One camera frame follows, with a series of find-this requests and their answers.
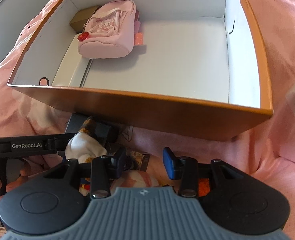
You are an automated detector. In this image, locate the white pink-striped plush toy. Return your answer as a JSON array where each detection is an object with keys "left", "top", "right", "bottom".
[{"left": 79, "top": 169, "right": 161, "bottom": 197}]

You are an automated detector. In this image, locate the dark grey box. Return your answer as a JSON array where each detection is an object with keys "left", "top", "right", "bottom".
[{"left": 65, "top": 113, "right": 111, "bottom": 141}]

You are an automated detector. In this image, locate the white box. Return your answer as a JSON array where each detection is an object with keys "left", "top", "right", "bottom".
[{"left": 52, "top": 33, "right": 90, "bottom": 87}]

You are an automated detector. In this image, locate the pink snap wallet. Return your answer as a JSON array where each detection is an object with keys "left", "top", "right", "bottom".
[{"left": 134, "top": 10, "right": 143, "bottom": 46}]

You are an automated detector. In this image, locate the pink mini backpack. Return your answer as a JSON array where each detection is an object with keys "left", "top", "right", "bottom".
[{"left": 78, "top": 0, "right": 137, "bottom": 59}]

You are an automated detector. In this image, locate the small gold cardboard box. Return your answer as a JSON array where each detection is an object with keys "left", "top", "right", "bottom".
[{"left": 69, "top": 5, "right": 100, "bottom": 33}]

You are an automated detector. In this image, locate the orange crochet doll keychain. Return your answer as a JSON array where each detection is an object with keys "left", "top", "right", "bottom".
[{"left": 198, "top": 178, "right": 210, "bottom": 197}]

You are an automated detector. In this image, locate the brown bear plush keychain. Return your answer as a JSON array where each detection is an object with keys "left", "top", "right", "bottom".
[{"left": 65, "top": 132, "right": 107, "bottom": 164}]

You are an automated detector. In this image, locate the anime art card box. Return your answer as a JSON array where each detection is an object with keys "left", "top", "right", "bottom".
[{"left": 124, "top": 148, "right": 150, "bottom": 172}]

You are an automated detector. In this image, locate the person left hand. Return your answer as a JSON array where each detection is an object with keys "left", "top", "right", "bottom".
[{"left": 0, "top": 161, "right": 32, "bottom": 192}]

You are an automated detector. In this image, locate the orange cardboard storage box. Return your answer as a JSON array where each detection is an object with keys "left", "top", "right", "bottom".
[{"left": 8, "top": 0, "right": 273, "bottom": 140}]

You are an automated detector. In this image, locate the red heart charm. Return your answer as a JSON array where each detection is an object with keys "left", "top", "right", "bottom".
[{"left": 77, "top": 32, "right": 90, "bottom": 42}]

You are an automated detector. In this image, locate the pink heart-print duvet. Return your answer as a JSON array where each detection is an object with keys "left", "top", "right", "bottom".
[{"left": 0, "top": 0, "right": 295, "bottom": 239}]

